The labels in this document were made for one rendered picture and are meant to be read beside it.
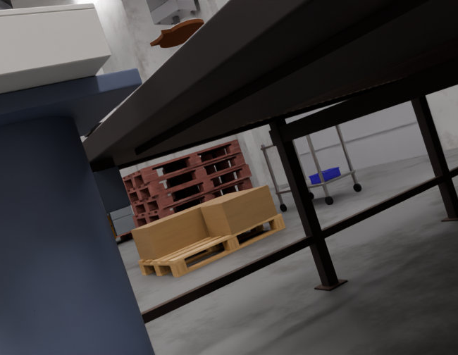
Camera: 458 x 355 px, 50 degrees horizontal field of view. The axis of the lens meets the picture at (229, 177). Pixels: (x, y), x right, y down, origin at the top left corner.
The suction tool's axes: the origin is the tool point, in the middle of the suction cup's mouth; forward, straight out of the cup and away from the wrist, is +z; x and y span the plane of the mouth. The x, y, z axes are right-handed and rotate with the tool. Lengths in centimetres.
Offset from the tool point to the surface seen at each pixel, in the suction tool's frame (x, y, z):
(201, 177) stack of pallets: -331, 303, 38
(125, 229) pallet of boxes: -437, 598, 85
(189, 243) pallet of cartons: -222, 244, 90
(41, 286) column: 65, -23, 37
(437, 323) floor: -69, -10, 105
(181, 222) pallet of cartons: -220, 244, 69
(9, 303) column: 67, -21, 37
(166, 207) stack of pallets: -282, 321, 57
